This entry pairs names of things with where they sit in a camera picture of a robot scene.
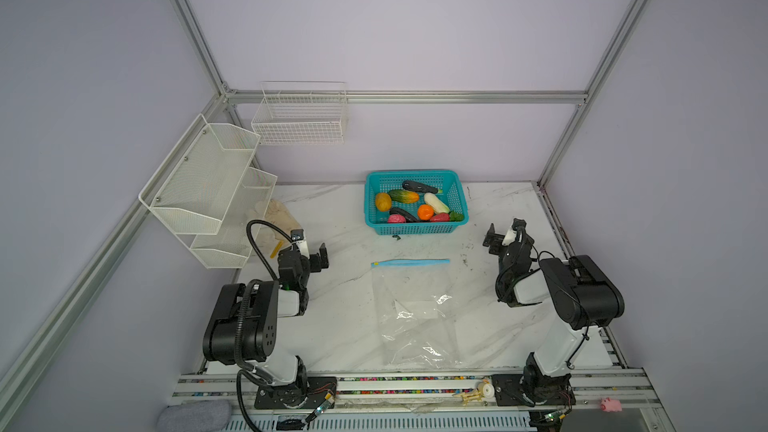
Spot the white radish toy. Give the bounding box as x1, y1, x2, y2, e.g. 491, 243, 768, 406
423, 192, 451, 215

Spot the clear zip top bag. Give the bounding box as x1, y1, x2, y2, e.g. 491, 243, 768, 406
372, 258, 459, 370

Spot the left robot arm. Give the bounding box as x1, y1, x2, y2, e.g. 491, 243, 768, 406
202, 229, 329, 391

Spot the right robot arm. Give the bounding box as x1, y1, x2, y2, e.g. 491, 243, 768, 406
483, 218, 625, 406

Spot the beige cloth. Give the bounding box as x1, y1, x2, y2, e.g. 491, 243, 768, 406
253, 199, 302, 257

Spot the red strawberry toy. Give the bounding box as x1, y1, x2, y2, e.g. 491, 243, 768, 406
430, 213, 451, 222

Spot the yellow lemon toy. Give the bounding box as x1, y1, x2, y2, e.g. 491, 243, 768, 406
374, 192, 392, 212

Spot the pink dragonfruit toy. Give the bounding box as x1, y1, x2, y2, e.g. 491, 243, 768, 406
387, 214, 409, 223

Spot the dark eggplant toy lower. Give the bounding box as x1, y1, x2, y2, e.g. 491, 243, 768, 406
389, 207, 420, 223

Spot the orange persimmon toy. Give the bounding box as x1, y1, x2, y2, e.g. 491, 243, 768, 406
417, 204, 435, 222

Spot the teal plastic basket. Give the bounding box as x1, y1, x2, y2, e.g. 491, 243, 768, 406
364, 169, 469, 236

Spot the green yellow cucumber toy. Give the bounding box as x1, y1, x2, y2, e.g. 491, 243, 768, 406
387, 189, 420, 204

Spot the white mesh two-tier shelf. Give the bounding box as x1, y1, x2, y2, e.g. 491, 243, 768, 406
138, 117, 277, 269

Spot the yellow wooden toy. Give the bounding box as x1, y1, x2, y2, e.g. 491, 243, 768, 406
459, 378, 495, 405

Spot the pink pig figure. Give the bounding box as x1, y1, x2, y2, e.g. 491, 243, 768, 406
600, 397, 623, 413

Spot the grey cloth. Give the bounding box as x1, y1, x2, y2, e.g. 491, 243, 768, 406
156, 400, 232, 432

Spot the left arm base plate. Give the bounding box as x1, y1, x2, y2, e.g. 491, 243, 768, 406
253, 376, 338, 410

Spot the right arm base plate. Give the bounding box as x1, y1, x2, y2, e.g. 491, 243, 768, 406
491, 374, 575, 407

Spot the white wire basket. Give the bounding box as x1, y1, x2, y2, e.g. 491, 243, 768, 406
251, 81, 348, 146

